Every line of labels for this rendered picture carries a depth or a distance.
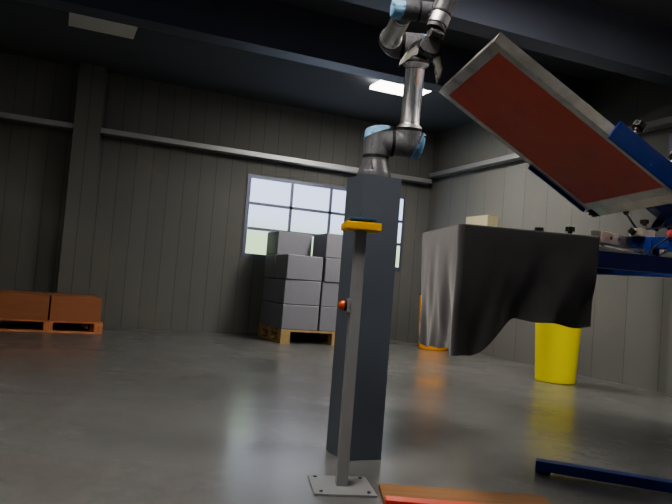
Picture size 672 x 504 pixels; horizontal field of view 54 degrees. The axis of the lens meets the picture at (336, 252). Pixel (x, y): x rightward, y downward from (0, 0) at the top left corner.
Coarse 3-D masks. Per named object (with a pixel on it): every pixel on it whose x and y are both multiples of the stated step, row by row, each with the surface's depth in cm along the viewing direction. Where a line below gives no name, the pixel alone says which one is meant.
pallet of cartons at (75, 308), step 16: (0, 304) 665; (16, 304) 671; (32, 304) 678; (48, 304) 685; (64, 304) 693; (80, 304) 701; (96, 304) 709; (16, 320) 671; (32, 320) 678; (48, 320) 685; (64, 320) 693; (80, 320) 701; (96, 320) 709
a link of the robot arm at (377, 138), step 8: (368, 128) 288; (376, 128) 286; (384, 128) 287; (368, 136) 288; (376, 136) 286; (384, 136) 286; (392, 136) 287; (368, 144) 287; (376, 144) 286; (384, 144) 286; (392, 144) 287; (368, 152) 287; (376, 152) 286; (384, 152) 287; (392, 152) 289
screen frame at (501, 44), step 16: (496, 48) 212; (512, 48) 210; (480, 64) 227; (528, 64) 211; (464, 80) 244; (544, 80) 211; (448, 96) 265; (560, 96) 212; (576, 96) 213; (464, 112) 268; (576, 112) 215; (592, 112) 213; (592, 128) 217; (608, 128) 214; (528, 160) 269; (544, 176) 272; (640, 192) 233; (656, 192) 226; (592, 208) 269
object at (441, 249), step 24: (432, 240) 242; (456, 240) 215; (432, 264) 240; (456, 264) 214; (432, 288) 239; (456, 288) 213; (432, 312) 237; (456, 312) 212; (432, 336) 235; (456, 336) 212
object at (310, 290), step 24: (288, 240) 822; (336, 240) 798; (288, 264) 773; (312, 264) 786; (336, 264) 797; (264, 288) 846; (288, 288) 774; (312, 288) 786; (336, 288) 798; (264, 312) 836; (288, 312) 774; (312, 312) 785; (336, 312) 797; (264, 336) 824; (288, 336) 772; (312, 336) 865
